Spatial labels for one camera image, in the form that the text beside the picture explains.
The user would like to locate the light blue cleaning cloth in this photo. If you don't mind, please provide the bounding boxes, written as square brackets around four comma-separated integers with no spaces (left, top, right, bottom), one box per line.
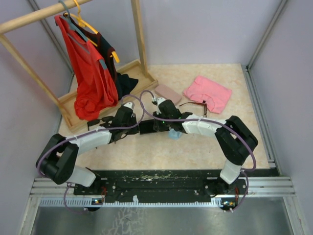
[168,129,183,140]

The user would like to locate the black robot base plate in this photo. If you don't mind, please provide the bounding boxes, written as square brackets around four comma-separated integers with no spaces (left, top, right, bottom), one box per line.
[74,170,248,210]

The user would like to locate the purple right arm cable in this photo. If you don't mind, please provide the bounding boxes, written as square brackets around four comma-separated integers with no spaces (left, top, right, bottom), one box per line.
[139,90,257,212]

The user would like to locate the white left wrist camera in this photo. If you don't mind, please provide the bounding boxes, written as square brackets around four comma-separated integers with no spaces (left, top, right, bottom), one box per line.
[123,102,134,110]

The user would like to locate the grey clothes hanger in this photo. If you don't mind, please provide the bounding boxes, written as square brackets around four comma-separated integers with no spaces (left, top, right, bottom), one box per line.
[54,14,108,75]

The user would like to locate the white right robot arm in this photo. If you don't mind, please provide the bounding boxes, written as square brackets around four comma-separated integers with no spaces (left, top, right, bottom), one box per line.
[152,97,258,194]

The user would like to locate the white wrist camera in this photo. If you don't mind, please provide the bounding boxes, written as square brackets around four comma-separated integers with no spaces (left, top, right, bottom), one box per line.
[152,97,166,107]
[123,102,134,110]

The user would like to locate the red tank top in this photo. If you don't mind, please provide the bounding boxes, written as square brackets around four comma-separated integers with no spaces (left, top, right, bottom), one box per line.
[54,15,119,121]

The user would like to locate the tortoiseshell brown sunglasses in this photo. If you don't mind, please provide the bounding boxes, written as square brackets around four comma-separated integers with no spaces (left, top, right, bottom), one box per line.
[179,101,208,118]

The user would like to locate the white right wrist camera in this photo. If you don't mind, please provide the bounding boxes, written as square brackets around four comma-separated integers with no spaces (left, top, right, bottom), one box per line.
[152,97,166,107]

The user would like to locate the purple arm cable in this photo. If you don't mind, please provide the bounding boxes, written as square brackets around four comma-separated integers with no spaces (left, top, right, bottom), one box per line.
[139,90,257,212]
[38,94,147,214]

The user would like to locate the wooden clothes rack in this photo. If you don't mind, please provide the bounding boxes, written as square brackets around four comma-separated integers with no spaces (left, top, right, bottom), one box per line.
[0,0,158,133]

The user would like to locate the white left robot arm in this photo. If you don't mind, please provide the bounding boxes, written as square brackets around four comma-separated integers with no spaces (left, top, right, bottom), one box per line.
[36,102,137,194]

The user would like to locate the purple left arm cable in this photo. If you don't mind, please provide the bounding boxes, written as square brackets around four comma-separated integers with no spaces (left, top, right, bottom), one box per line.
[38,94,147,214]

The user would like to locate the dark navy garment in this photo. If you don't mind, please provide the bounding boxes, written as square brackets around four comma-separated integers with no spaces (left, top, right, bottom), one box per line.
[81,28,138,99]

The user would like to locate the pink glasses case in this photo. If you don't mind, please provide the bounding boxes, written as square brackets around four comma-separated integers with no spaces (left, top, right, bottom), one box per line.
[155,84,182,104]

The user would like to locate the black glasses case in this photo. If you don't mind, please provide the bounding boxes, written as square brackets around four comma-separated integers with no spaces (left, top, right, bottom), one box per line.
[139,119,170,135]

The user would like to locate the yellow clothes hanger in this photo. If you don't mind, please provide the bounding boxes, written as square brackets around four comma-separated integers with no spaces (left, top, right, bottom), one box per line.
[66,0,120,63]

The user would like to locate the pink folded t-shirt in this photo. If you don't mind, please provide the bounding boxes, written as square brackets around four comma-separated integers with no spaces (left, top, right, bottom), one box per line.
[183,76,232,114]

